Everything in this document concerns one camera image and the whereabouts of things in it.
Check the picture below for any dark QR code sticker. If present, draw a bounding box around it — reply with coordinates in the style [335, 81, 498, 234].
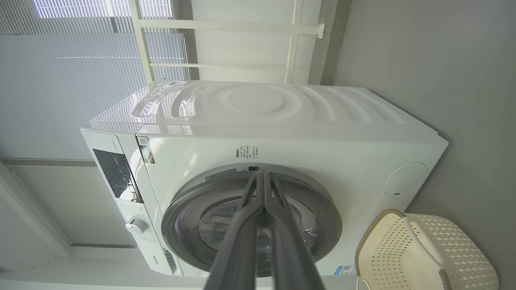
[137, 137, 155, 164]

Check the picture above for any black control panel display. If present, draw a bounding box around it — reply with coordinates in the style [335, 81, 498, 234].
[93, 149, 144, 203]

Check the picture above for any white round control knob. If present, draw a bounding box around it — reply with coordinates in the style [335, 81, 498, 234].
[125, 218, 148, 236]

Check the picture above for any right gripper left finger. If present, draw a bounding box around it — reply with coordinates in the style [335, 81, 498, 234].
[204, 171, 265, 290]

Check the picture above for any white front-load washing machine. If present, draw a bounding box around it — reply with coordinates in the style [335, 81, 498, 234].
[80, 79, 449, 278]

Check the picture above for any round white filter cover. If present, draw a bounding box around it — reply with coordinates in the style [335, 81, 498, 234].
[384, 162, 428, 197]

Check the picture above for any cream perforated laundry basket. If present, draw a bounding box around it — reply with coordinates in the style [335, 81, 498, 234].
[355, 209, 499, 290]

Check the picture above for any white metal railing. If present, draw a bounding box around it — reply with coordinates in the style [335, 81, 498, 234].
[128, 0, 325, 84]

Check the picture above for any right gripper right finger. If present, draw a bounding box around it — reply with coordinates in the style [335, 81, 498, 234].
[264, 171, 325, 290]

